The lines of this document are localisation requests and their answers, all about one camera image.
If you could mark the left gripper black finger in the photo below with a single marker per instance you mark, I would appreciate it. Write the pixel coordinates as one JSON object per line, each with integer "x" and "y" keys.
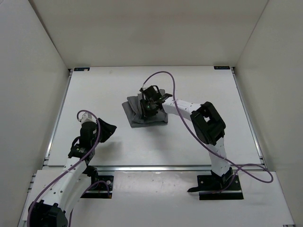
{"x": 106, "y": 128}
{"x": 105, "y": 134}

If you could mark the right aluminium side rail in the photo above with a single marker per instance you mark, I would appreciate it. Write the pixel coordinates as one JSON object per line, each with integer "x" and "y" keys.
{"x": 253, "y": 133}

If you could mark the left blue corner label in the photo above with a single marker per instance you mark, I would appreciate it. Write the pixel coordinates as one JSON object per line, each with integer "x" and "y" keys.
{"x": 81, "y": 69}

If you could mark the left aluminium side rail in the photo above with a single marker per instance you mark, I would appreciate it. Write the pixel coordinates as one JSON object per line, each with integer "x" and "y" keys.
{"x": 45, "y": 101}

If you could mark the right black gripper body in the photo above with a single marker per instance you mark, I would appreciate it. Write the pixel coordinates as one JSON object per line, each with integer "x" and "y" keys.
{"x": 148, "y": 108}

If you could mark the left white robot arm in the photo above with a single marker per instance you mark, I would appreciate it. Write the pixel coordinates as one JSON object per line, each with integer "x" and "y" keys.
{"x": 54, "y": 205}

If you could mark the blue corner label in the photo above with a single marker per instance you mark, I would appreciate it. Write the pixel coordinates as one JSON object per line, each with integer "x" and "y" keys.
{"x": 221, "y": 67}
{"x": 81, "y": 69}

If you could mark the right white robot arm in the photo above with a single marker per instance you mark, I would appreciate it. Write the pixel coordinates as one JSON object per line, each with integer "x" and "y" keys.
{"x": 208, "y": 124}

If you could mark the right blue corner label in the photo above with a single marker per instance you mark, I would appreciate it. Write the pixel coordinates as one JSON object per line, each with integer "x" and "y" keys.
{"x": 221, "y": 67}

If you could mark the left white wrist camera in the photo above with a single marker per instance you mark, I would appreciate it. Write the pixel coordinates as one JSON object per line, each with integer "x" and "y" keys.
{"x": 86, "y": 117}

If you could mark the grey pleated skirt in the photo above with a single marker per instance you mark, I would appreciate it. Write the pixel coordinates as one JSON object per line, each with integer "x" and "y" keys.
{"x": 134, "y": 114}

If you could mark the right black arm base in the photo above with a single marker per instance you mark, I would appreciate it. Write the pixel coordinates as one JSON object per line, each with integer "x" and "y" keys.
{"x": 213, "y": 187}

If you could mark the aluminium front rail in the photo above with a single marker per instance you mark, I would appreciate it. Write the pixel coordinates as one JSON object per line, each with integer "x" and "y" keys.
{"x": 154, "y": 168}

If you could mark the aluminium side rail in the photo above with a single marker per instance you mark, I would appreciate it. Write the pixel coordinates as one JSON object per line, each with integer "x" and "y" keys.
{"x": 45, "y": 101}
{"x": 253, "y": 133}

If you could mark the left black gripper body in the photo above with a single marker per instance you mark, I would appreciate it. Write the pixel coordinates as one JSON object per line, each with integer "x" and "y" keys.
{"x": 95, "y": 138}

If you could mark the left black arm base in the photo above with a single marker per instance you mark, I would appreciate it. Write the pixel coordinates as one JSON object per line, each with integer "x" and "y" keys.
{"x": 101, "y": 185}

